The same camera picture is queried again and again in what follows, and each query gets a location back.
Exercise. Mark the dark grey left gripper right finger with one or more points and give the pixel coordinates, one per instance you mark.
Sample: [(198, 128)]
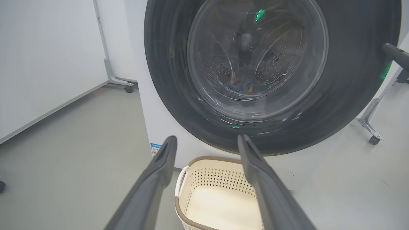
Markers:
[(271, 191)]

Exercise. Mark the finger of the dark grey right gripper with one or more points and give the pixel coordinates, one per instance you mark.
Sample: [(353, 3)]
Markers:
[(404, 77), (397, 54)]

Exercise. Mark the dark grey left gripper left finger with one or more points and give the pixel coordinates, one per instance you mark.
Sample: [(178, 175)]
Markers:
[(147, 191)]

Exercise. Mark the blue cartoon print garment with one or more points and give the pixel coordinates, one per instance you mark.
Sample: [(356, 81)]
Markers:
[(237, 81), (252, 89)]

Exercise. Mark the black round glass washer door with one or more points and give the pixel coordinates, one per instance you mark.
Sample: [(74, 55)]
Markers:
[(166, 80)]

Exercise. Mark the white front-load washing machine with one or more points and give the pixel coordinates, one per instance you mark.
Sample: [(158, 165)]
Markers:
[(159, 121)]

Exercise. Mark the blue energy label sticker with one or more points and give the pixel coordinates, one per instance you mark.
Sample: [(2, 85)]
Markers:
[(155, 149)]

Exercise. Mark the cream perforated laundry basket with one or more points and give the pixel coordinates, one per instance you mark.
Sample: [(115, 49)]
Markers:
[(220, 204)]

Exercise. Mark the grey metal leg with caster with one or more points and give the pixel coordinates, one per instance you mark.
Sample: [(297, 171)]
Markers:
[(110, 72), (370, 118)]

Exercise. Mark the white partition panel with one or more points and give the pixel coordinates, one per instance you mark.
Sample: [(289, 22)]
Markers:
[(48, 64)]

